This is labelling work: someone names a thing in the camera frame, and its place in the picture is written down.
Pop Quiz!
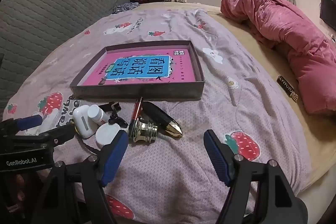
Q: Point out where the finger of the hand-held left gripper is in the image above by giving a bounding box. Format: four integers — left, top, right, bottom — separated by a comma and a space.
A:
34, 123, 76, 147
0, 114, 44, 135

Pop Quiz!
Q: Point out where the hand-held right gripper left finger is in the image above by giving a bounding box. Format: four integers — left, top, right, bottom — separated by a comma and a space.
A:
31, 130, 129, 224

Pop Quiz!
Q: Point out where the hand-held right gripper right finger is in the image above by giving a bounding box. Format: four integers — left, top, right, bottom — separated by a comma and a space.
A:
203, 130, 309, 224

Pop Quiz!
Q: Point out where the white round ribbed lid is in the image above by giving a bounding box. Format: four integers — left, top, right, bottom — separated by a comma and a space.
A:
95, 123, 124, 148

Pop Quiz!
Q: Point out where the white earbuds case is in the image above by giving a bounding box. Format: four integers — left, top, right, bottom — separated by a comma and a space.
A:
72, 105, 92, 138

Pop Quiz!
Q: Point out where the black hair clip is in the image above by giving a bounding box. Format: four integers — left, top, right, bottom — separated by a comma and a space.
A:
108, 111, 128, 128

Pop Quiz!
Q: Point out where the small white pill bottle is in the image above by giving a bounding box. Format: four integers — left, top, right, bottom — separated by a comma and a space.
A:
87, 105, 109, 124

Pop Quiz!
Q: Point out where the yellow and black wristwatch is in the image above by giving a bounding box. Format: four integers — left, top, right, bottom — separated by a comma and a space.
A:
98, 101, 122, 113

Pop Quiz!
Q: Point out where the red lighter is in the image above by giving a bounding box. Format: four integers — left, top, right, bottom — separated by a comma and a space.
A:
130, 97, 143, 127

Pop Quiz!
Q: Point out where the black gold bullet-shaped case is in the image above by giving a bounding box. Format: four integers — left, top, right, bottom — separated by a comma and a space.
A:
142, 101, 183, 138

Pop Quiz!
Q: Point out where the grey cardboard tray box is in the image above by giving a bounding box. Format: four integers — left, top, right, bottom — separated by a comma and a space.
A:
70, 40, 205, 101

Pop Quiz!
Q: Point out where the strawberry printed pink blanket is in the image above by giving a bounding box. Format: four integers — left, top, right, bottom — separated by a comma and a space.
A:
3, 7, 313, 224

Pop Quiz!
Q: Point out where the pink and blue book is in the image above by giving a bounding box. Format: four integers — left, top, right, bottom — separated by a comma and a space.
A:
79, 49, 197, 86

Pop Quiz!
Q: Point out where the black gold fabric label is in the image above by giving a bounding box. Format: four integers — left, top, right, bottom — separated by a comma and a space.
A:
277, 75, 299, 102

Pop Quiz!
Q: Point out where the grey quilted headboard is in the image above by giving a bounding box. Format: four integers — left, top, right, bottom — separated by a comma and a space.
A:
0, 0, 130, 114

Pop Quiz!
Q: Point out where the beige bed sheet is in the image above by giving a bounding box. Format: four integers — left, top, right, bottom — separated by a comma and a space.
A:
139, 2, 336, 198

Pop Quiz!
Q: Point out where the dark floral fabric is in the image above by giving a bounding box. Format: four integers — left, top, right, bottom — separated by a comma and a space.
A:
113, 2, 139, 14

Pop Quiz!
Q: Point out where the pink quilt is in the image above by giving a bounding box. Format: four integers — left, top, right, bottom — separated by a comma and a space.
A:
220, 0, 336, 115

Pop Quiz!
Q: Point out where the black wall television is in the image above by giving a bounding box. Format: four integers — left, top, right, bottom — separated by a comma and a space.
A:
320, 0, 336, 31

